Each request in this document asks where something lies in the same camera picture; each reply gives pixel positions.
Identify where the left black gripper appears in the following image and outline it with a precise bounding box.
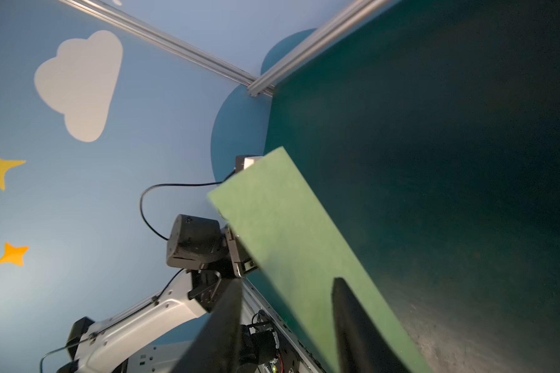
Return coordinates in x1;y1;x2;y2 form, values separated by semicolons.
166;214;257;278

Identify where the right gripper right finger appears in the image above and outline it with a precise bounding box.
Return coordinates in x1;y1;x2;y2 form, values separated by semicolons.
332;278;408;373

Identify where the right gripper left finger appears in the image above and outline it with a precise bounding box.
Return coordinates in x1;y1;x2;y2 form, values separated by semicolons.
171;279;243;373

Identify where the light green paper sheet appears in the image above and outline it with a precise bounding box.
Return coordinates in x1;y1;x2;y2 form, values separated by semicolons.
209;148;429;372

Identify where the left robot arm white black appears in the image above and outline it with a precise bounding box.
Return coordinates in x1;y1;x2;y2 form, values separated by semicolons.
59;214;256;372

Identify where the dark green table mat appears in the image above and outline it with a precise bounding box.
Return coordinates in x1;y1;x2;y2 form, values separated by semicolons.
265;1;560;372

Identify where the back horizontal aluminium bar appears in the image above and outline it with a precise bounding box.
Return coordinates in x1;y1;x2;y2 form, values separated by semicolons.
247;0;397;97

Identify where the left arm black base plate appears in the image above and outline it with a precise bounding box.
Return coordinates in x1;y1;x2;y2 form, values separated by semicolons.
236;310;294;372

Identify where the aluminium front rail bed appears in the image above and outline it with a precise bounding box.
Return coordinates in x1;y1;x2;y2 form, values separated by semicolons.
240;278;325;372

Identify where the left aluminium frame post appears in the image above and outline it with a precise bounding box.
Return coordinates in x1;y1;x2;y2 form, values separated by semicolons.
62;0;256;86

